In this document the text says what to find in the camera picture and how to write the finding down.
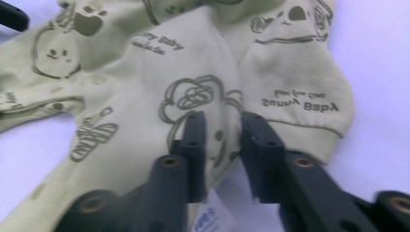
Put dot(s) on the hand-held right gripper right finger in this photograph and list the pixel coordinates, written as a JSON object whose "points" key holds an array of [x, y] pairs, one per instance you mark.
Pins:
{"points": [[264, 161]]}

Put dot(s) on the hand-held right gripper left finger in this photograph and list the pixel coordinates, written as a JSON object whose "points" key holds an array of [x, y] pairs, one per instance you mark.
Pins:
{"points": [[195, 161]]}

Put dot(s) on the green printed baby romper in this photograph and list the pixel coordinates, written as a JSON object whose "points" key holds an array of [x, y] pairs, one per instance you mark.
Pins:
{"points": [[129, 96]]}

